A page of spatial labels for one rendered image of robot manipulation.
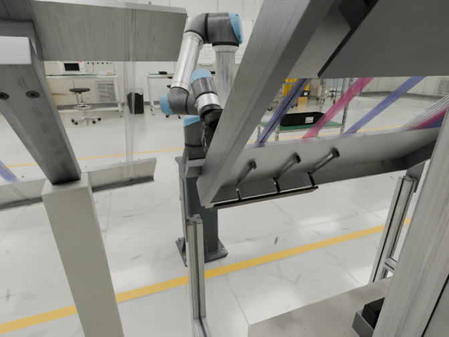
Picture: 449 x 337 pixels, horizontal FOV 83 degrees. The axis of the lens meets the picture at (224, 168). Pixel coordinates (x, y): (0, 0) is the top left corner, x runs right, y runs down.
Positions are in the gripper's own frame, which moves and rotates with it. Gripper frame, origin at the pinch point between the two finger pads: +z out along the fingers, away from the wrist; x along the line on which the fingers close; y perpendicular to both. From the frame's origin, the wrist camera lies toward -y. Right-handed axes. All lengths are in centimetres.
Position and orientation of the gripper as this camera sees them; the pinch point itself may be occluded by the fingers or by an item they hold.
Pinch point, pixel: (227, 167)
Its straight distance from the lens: 70.1
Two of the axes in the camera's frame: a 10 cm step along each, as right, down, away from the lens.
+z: 2.4, 9.0, -3.6
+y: -2.3, 4.2, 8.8
